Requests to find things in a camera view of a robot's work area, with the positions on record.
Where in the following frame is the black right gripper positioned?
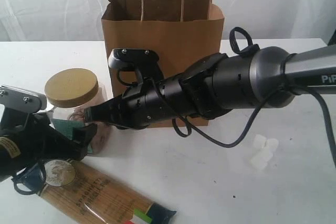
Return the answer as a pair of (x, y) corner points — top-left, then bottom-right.
(84, 77), (199, 130)

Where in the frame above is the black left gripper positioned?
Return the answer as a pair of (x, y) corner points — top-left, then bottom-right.
(1, 107), (98, 161)

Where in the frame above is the clear jar gold lid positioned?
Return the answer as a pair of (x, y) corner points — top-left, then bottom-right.
(45, 68), (107, 140)

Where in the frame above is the spaghetti packet dark blue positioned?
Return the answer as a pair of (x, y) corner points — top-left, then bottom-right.
(10, 158), (177, 224)

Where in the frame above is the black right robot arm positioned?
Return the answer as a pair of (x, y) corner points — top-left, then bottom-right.
(84, 44), (335, 130)

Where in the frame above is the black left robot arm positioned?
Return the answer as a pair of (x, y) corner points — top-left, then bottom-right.
(1, 108), (97, 181)

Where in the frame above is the white backdrop curtain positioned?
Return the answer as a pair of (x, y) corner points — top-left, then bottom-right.
(1, 0), (335, 42)

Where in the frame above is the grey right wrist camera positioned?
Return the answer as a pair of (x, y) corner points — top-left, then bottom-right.
(108, 48), (159, 71)

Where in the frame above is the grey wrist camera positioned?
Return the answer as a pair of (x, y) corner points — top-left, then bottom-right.
(108, 48), (159, 71)
(1, 85), (47, 116)

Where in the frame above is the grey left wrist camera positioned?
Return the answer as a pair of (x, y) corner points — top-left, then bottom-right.
(1, 85), (47, 116)

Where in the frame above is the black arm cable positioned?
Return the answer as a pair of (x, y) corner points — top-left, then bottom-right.
(115, 26), (336, 168)
(12, 155), (48, 196)

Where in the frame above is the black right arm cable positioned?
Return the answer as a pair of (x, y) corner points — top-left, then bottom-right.
(115, 26), (336, 168)

